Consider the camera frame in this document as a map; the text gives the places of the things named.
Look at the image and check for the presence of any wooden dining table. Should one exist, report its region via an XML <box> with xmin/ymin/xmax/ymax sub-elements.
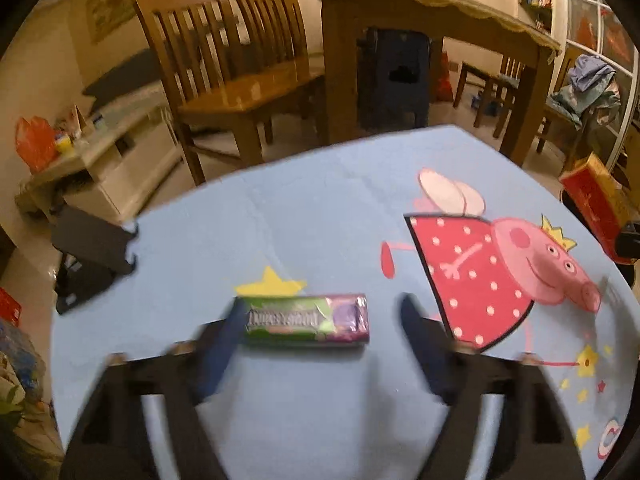
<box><xmin>320</xmin><ymin>0</ymin><xmax>560</xmax><ymax>167</ymax></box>

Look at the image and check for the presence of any blue plastic stool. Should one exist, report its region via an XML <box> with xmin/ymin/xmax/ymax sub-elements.
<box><xmin>357</xmin><ymin>27</ymin><xmax>431</xmax><ymax>129</ymax></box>

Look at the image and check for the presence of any white low tv cabinet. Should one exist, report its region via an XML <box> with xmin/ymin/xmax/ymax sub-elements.
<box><xmin>15</xmin><ymin>82</ymin><xmax>182</xmax><ymax>223</ymax></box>

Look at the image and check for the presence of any pile of clothes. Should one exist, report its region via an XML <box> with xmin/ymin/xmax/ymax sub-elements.
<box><xmin>547</xmin><ymin>54</ymin><xmax>622</xmax><ymax>126</ymax></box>

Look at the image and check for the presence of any wooden chair with clothes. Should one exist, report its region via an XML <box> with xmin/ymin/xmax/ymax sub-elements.
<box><xmin>491</xmin><ymin>44</ymin><xmax>606</xmax><ymax>172</ymax></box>

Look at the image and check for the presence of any black phone stand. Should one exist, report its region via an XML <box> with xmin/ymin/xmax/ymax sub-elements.
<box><xmin>51</xmin><ymin>206</ymin><xmax>139</xmax><ymax>315</ymax></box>

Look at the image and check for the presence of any green purple gum pack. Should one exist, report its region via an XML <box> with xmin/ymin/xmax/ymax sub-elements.
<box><xmin>243</xmin><ymin>294</ymin><xmax>370</xmax><ymax>347</ymax></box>

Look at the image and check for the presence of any wooden chair near cabinet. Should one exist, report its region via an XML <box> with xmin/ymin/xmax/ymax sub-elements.
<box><xmin>134</xmin><ymin>0</ymin><xmax>329</xmax><ymax>185</ymax></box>

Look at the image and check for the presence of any red bag under table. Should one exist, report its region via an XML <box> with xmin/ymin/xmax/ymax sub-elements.
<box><xmin>433</xmin><ymin>51</ymin><xmax>454</xmax><ymax>103</ymax></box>

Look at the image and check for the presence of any blue cartoon pig tablecloth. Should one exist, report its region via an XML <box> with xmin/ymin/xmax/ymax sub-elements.
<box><xmin>51</xmin><ymin>126</ymin><xmax>639</xmax><ymax>479</ymax></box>

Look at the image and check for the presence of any red cigarette box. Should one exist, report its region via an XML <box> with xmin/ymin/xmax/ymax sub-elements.
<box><xmin>560</xmin><ymin>153</ymin><xmax>639</xmax><ymax>264</ymax></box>

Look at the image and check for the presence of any orange plastic bag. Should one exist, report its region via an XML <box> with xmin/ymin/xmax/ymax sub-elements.
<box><xmin>14</xmin><ymin>116</ymin><xmax>58</xmax><ymax>174</ymax></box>

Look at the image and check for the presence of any far wooden chair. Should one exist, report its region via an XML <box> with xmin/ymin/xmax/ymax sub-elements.
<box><xmin>452</xmin><ymin>56</ymin><xmax>524</xmax><ymax>128</ymax></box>

